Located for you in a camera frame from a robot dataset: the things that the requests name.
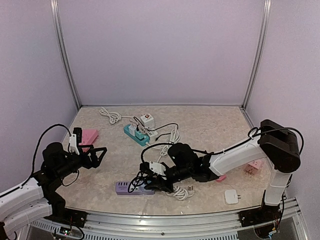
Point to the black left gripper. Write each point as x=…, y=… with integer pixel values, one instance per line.
x=94, y=162

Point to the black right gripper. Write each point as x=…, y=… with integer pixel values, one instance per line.
x=163, y=186

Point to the pink triangular power strip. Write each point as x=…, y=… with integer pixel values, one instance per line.
x=89, y=136

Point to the white power strip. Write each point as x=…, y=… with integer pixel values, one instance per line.
x=114, y=117

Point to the purple power strip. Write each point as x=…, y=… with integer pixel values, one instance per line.
x=125, y=188

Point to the small white cube charger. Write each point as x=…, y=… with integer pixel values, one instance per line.
x=132, y=129

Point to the white cube socket adapter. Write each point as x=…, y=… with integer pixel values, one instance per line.
x=148, y=120

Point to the pink cube socket adapter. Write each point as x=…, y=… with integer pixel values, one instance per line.
x=254, y=167

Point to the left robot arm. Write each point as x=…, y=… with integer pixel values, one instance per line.
x=37, y=196

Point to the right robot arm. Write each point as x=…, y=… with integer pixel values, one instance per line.
x=281, y=145

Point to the pink flat charger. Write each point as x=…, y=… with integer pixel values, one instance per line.
x=221, y=178

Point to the white flat charger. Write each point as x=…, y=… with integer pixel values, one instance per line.
x=231, y=197

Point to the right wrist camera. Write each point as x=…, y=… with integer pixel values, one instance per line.
x=153, y=168

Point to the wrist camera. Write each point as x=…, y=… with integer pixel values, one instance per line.
x=74, y=140
x=153, y=168

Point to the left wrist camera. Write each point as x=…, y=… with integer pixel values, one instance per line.
x=74, y=140

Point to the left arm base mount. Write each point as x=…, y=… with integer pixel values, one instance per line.
x=62, y=214

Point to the aluminium front rail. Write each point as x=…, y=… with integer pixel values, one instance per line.
x=209, y=226

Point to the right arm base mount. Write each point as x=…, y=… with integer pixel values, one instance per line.
x=259, y=215

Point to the right aluminium frame post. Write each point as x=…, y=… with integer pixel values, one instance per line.
x=258, y=54

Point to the aluminium frame post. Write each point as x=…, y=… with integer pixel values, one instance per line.
x=258, y=54
x=54, y=5

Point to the left aluminium frame post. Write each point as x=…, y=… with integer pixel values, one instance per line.
x=54, y=5

